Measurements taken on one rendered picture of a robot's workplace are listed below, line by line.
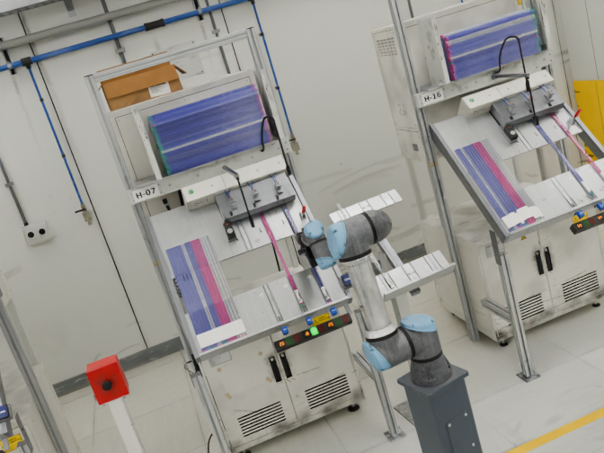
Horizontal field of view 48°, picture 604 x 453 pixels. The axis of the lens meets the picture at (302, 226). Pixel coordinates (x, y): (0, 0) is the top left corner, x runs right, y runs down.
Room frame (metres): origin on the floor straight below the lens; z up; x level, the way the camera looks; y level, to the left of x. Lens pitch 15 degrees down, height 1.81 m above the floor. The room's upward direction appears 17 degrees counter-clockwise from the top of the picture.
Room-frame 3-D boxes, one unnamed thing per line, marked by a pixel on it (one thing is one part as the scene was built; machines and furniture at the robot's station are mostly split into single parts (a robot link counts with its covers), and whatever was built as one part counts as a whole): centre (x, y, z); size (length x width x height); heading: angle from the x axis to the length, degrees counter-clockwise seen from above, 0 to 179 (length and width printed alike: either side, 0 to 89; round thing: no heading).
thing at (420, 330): (2.17, -0.28, 0.72); 0.13 x 0.12 x 0.14; 106
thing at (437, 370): (2.17, -0.29, 0.60); 0.15 x 0.15 x 0.10
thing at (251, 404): (3.23, 0.35, 0.31); 0.70 x 0.65 x 0.62; 102
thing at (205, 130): (3.13, 0.27, 1.52); 0.51 x 0.13 x 0.27; 102
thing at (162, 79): (3.40, 0.44, 1.82); 0.68 x 0.30 x 0.20; 102
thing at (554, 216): (3.35, -1.12, 0.65); 1.01 x 0.73 x 1.29; 12
